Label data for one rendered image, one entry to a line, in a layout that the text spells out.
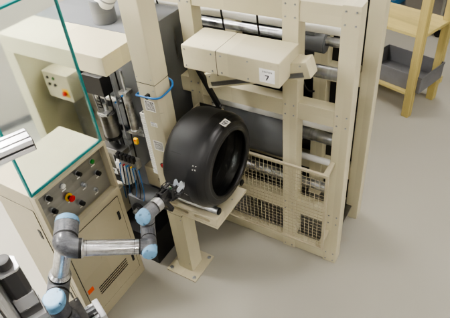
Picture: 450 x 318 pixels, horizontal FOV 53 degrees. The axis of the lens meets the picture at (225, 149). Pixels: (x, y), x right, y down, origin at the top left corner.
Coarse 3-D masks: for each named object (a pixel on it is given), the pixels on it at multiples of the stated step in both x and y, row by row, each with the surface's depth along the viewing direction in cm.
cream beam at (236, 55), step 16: (208, 32) 263; (224, 32) 262; (192, 48) 252; (208, 48) 247; (224, 48) 246; (240, 48) 244; (256, 48) 243; (272, 48) 241; (288, 48) 240; (192, 64) 259; (208, 64) 252; (224, 64) 246; (240, 64) 241; (256, 64) 235; (272, 64) 230; (288, 64) 238; (256, 80) 241
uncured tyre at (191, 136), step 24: (192, 120) 252; (216, 120) 249; (240, 120) 265; (168, 144) 251; (192, 144) 244; (216, 144) 244; (240, 144) 289; (168, 168) 251; (216, 168) 297; (240, 168) 283; (192, 192) 250; (216, 192) 285
